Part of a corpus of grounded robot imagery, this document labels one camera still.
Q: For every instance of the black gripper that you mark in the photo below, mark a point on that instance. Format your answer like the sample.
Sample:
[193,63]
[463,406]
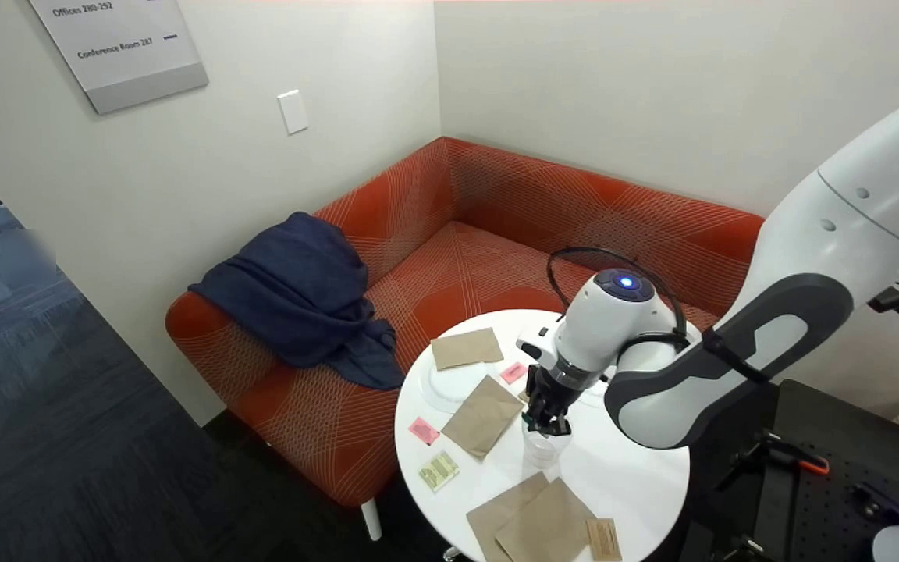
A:
[547,390]

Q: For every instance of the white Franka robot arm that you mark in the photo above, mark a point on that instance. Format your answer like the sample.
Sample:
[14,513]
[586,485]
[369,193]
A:
[783,282]

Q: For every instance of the pink sugar packet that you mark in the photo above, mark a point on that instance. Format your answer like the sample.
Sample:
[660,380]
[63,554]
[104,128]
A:
[423,433]
[513,372]

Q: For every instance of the round white table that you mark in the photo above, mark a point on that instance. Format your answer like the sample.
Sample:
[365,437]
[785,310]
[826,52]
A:
[615,501]

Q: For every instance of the small white plate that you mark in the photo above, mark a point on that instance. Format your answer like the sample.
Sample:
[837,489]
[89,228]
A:
[449,390]

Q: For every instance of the yellow green packet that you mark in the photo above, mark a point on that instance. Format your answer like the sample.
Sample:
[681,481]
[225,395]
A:
[437,474]

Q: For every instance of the small brown paper napkin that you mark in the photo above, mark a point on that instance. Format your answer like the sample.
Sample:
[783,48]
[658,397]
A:
[605,539]

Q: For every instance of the orange fabric sofa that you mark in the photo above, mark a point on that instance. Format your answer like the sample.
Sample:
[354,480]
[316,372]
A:
[450,259]

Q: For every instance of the navy blue blanket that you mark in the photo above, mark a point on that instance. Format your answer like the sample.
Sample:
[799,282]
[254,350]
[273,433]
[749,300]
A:
[297,293]

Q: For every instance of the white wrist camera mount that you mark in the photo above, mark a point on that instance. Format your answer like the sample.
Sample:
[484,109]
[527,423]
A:
[535,350]

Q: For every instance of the grey white wall sign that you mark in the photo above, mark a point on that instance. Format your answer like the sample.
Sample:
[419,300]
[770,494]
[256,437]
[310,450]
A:
[123,52]

